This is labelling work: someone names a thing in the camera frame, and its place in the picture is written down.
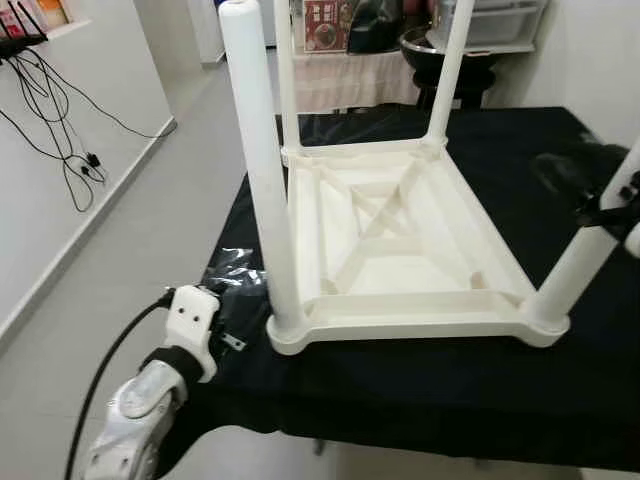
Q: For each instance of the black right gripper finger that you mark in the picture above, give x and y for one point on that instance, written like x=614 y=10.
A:
x=560 y=178

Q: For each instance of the clear tape strip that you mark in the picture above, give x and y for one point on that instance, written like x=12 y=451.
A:
x=235 y=270

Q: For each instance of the clear plastic storage box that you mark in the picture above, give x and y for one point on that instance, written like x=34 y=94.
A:
x=505 y=20

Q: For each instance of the black table cloth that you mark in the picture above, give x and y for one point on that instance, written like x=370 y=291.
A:
x=400 y=400

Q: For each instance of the black bag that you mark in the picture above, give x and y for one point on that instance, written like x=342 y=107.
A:
x=375 y=25

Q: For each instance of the red printed box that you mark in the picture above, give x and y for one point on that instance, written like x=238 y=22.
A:
x=325 y=25

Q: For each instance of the black router with antennas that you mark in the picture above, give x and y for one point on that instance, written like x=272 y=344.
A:
x=20 y=40

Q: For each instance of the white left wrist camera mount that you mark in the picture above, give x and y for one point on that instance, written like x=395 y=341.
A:
x=190 y=315

